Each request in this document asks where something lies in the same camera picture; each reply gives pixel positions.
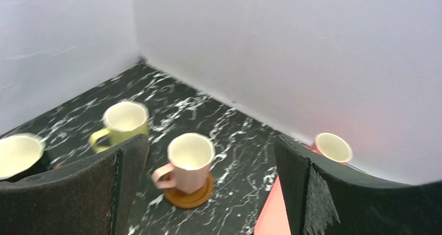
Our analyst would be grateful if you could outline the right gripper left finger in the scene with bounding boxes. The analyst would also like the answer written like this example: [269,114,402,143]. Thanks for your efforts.
[1,134,150,234]

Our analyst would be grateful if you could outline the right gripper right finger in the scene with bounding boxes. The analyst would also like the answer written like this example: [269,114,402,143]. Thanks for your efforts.
[274,135,441,234]

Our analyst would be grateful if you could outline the pink tray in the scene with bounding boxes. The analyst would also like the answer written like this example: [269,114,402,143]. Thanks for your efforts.
[254,151,311,234]

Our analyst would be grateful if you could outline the pink mug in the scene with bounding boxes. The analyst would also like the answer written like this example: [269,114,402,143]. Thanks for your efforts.
[151,133,215,194]
[310,133,353,165]

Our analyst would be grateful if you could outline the brown saucer coaster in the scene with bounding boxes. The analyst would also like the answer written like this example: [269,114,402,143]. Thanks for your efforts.
[163,172,214,209]

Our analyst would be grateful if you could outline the green mug front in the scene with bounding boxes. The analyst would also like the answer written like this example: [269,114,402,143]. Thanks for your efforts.
[89,101,150,153]

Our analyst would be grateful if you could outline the dark brown mug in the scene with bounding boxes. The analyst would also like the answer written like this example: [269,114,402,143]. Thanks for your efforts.
[1,133,51,182]

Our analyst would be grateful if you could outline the pink mug front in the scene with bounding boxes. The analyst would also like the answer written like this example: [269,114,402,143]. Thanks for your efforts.
[151,133,215,194]

